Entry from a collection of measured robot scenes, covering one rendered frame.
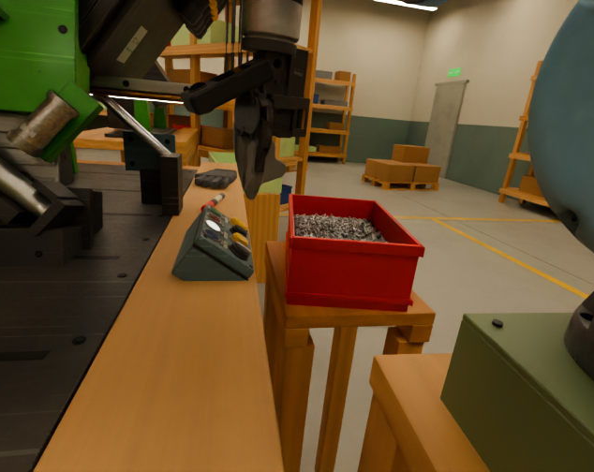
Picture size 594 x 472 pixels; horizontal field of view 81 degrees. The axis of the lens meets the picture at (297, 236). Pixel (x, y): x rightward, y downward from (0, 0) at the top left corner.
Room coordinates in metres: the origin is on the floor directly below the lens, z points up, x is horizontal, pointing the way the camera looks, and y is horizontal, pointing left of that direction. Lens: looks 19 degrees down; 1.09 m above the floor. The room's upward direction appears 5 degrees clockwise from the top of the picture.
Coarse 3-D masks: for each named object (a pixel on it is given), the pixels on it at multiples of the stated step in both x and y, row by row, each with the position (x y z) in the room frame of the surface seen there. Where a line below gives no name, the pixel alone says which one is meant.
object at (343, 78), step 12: (324, 72) 9.22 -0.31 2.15; (336, 72) 9.56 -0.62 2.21; (348, 72) 9.41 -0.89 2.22; (348, 84) 9.30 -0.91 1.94; (324, 108) 9.17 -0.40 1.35; (336, 108) 9.24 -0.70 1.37; (348, 108) 9.31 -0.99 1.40; (348, 120) 9.37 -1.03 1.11; (324, 132) 9.18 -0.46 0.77; (336, 132) 9.26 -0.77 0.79; (348, 132) 9.33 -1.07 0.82; (336, 156) 9.28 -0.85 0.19
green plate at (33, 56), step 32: (0, 0) 0.48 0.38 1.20; (32, 0) 0.48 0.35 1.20; (64, 0) 0.49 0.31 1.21; (0, 32) 0.47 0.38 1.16; (32, 32) 0.47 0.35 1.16; (64, 32) 0.48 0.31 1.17; (0, 64) 0.46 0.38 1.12; (32, 64) 0.46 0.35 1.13; (64, 64) 0.47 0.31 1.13; (0, 96) 0.45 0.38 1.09; (32, 96) 0.45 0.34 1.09
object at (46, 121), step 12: (48, 96) 0.43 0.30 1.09; (60, 96) 0.45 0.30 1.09; (48, 108) 0.42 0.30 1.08; (60, 108) 0.43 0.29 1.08; (72, 108) 0.44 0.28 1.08; (24, 120) 0.42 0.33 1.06; (36, 120) 0.42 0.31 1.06; (48, 120) 0.42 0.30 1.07; (60, 120) 0.43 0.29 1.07; (12, 132) 0.41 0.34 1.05; (24, 132) 0.41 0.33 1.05; (36, 132) 0.41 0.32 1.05; (48, 132) 0.42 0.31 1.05; (24, 144) 0.41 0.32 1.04; (36, 144) 0.41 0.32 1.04; (36, 156) 0.42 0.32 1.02
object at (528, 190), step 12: (528, 96) 5.91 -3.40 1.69; (528, 108) 5.87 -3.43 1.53; (516, 144) 5.89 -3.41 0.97; (516, 156) 5.77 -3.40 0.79; (528, 156) 5.55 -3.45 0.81; (504, 180) 5.93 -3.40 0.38; (528, 180) 5.56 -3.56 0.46; (504, 192) 5.81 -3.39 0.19; (516, 192) 5.64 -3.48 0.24; (528, 192) 5.50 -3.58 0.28; (540, 192) 5.32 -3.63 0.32
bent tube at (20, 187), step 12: (0, 12) 0.46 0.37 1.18; (0, 168) 0.40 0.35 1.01; (12, 168) 0.41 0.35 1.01; (0, 180) 0.39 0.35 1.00; (12, 180) 0.40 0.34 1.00; (24, 180) 0.40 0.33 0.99; (12, 192) 0.39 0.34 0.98; (24, 192) 0.39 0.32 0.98; (36, 192) 0.40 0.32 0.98; (24, 204) 0.39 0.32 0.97; (36, 204) 0.39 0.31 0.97; (48, 204) 0.40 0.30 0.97; (36, 216) 0.39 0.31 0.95
